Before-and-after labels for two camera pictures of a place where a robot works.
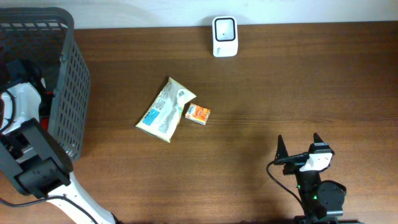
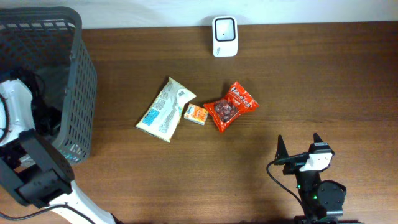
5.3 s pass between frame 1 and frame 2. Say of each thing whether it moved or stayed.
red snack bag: moved
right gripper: stayed
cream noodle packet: stayed
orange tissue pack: stayed
